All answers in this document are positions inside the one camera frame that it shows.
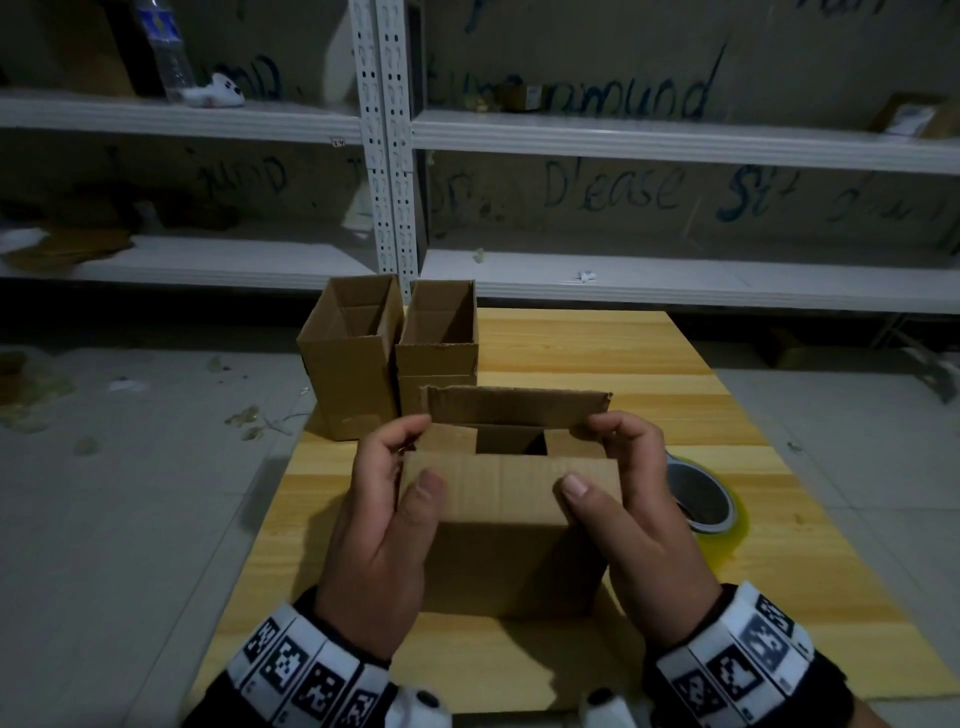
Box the white dotted plastic gadget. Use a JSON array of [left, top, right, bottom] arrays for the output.
[[183, 72, 247, 109]]

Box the brown cardboard blank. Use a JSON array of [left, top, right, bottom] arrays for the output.
[[397, 384, 624, 620]]

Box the person's left hand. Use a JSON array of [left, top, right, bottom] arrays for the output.
[[314, 413, 451, 661]]

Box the black left wristband with markers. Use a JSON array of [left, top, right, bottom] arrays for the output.
[[183, 588, 399, 728]]

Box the brown cardboard box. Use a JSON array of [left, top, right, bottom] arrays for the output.
[[395, 280, 480, 421], [297, 274, 406, 442]]

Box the clear plastic water bottle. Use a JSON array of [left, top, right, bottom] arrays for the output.
[[134, 0, 198, 103]]

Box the yellow tape roll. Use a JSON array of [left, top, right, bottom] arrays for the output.
[[665, 449, 753, 565]]

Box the small brown carton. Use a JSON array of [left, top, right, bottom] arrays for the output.
[[494, 82, 545, 114]]

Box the white marker cube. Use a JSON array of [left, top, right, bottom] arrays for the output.
[[577, 688, 639, 728]]

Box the person's right hand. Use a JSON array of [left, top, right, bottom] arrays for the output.
[[553, 410, 725, 650]]

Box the black wristband with markers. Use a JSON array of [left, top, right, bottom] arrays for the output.
[[643, 581, 856, 728], [183, 588, 399, 728]]

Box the person's right forearm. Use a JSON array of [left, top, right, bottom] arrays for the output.
[[847, 697, 898, 728]]

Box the white metal shelf rack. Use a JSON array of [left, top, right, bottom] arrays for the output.
[[0, 0, 403, 298], [374, 0, 960, 354]]

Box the large plain brown carton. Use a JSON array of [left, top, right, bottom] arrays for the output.
[[44, 0, 136, 99]]

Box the black right wristband with markers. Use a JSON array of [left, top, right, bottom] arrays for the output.
[[643, 581, 856, 728]]

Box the carton with white label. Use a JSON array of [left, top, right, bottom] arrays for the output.
[[869, 91, 960, 140]]

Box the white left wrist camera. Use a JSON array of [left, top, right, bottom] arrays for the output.
[[386, 686, 455, 728]]

